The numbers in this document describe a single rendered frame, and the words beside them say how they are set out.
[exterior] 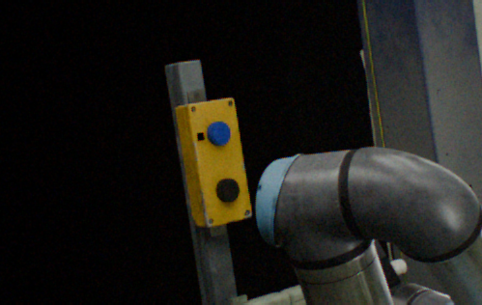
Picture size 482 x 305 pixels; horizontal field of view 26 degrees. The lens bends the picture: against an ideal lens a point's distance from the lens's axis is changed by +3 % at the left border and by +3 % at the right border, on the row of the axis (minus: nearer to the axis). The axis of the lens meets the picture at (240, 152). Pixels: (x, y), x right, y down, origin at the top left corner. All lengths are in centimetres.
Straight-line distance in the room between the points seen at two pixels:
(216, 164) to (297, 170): 82
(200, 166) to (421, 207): 91
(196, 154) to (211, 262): 24
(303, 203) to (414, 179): 14
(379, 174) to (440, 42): 113
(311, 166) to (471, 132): 114
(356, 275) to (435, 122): 103
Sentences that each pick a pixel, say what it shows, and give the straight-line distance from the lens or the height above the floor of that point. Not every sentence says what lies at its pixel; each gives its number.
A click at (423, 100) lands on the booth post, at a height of 148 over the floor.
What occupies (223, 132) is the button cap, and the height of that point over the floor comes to 148.
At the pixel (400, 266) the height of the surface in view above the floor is 113.
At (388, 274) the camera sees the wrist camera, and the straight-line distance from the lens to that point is 182.
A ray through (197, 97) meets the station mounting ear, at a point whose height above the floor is 156.
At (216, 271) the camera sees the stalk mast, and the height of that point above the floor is 119.
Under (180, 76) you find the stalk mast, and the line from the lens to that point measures 214.
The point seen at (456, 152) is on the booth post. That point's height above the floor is 135.
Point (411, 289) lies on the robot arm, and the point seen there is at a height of 118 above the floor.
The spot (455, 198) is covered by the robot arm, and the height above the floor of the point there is 139.
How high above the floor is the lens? 154
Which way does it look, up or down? 3 degrees down
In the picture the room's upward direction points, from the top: 9 degrees counter-clockwise
